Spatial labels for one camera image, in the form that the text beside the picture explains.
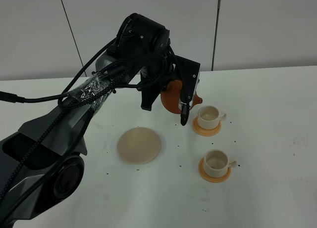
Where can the white far teacup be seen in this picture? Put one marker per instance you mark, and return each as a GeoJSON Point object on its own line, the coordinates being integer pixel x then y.
{"type": "Point", "coordinates": [209, 117]}

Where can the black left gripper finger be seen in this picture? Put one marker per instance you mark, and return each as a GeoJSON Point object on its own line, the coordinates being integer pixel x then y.
{"type": "Point", "coordinates": [148, 97]}

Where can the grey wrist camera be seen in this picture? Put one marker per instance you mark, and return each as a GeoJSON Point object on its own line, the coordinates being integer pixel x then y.
{"type": "Point", "coordinates": [191, 102]}

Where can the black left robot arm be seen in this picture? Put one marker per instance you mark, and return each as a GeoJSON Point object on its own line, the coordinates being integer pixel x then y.
{"type": "Point", "coordinates": [41, 164]}

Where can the beige teapot saucer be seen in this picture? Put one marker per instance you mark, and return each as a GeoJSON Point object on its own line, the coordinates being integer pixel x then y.
{"type": "Point", "coordinates": [138, 145]}

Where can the brown clay teapot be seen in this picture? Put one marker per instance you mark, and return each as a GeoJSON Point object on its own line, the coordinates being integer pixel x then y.
{"type": "Point", "coordinates": [171, 95]}

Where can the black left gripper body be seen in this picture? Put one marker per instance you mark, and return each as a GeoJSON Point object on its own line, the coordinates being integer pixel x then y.
{"type": "Point", "coordinates": [178, 68]}

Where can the white teacup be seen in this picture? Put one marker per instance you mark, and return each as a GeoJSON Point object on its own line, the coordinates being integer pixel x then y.
{"type": "Point", "coordinates": [209, 117]}
{"type": "Point", "coordinates": [216, 163]}

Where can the orange far coaster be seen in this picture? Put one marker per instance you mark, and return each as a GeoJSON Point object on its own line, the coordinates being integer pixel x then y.
{"type": "Point", "coordinates": [203, 132]}

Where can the white near teacup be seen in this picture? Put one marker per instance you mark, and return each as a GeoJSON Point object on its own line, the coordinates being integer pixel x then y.
{"type": "Point", "coordinates": [216, 163]}

